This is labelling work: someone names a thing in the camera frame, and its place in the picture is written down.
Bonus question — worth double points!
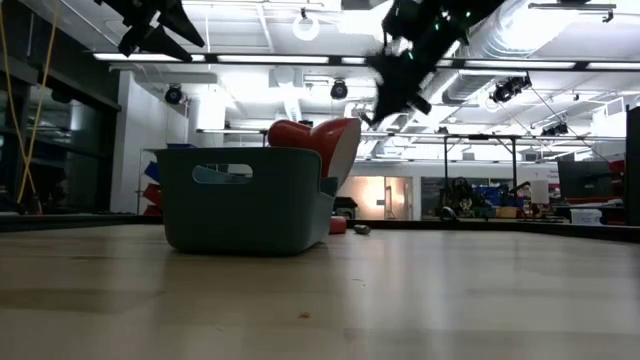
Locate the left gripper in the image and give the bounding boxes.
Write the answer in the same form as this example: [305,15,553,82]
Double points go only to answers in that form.
[93,0,206,64]

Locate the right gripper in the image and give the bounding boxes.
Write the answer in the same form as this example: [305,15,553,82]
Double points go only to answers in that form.
[368,34,451,126]

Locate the black ceiling spotlight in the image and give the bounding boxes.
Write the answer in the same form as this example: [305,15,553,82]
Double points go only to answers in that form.
[329,78,350,101]
[163,83,184,106]

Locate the red desk lamp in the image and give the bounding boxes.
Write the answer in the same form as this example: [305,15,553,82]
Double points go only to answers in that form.
[267,117,362,236]

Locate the black cart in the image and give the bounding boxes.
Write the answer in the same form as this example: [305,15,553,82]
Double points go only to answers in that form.
[333,196,359,220]

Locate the background robot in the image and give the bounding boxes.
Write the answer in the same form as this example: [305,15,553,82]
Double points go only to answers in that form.
[438,175,476,221]

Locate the blue box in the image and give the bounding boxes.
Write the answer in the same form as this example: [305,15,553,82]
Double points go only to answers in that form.
[473,185,506,207]

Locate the black backdrop panel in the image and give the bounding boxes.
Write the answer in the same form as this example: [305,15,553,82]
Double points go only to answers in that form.
[0,0,121,216]

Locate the red storage bin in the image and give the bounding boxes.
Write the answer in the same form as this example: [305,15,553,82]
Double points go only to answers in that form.
[142,183,162,217]

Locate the white storage shelf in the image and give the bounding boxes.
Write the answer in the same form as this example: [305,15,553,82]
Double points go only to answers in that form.
[135,147,161,216]

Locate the white sign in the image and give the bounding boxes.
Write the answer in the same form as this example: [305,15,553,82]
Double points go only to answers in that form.
[529,179,550,205]

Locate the black monitor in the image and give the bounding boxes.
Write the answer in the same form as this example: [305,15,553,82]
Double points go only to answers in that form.
[557,159,614,199]

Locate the white box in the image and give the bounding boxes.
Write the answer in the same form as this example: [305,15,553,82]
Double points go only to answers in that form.
[570,208,604,226]

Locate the background black rig frame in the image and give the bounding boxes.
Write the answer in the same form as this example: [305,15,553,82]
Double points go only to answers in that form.
[197,128,626,189]

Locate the black ceiling-mounted camera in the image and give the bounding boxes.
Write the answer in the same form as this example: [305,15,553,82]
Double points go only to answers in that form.
[489,73,533,105]

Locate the white ring light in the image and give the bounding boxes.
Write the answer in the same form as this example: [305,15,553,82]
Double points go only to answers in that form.
[292,7,321,43]

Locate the silver ventilation duct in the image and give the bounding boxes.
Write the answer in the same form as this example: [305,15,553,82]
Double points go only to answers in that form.
[442,0,579,105]

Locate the yellow cables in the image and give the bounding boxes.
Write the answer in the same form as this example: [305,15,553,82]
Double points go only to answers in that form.
[0,0,59,204]

